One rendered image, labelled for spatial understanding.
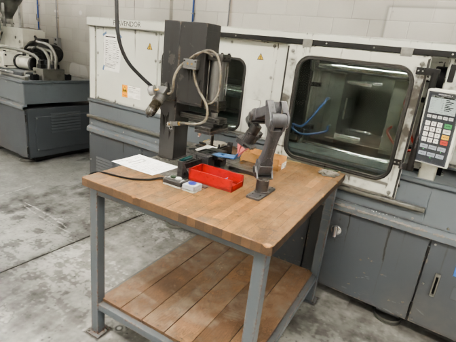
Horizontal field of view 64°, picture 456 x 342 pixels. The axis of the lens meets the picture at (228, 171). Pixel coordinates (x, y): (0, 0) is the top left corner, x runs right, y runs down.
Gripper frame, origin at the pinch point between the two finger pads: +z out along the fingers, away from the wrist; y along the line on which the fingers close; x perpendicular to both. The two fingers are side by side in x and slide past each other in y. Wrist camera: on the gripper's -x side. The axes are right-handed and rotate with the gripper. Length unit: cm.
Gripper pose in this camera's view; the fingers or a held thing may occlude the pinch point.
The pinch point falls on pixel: (238, 155)
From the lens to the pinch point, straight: 194.2
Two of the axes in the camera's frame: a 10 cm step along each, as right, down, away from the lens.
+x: -5.0, 2.0, -8.4
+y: -7.3, -6.2, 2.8
